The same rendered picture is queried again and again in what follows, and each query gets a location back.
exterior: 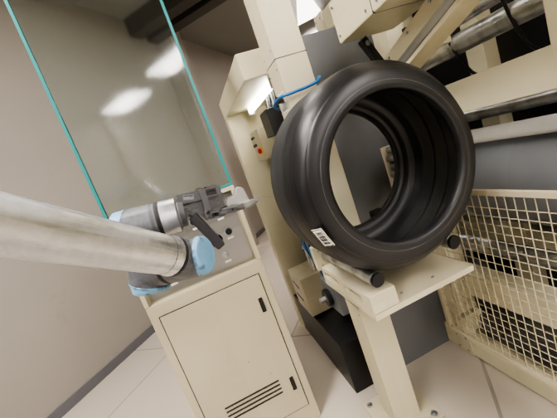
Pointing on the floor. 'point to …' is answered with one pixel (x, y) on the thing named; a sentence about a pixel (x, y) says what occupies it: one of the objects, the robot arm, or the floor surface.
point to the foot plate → (412, 417)
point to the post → (273, 9)
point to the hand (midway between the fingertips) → (254, 202)
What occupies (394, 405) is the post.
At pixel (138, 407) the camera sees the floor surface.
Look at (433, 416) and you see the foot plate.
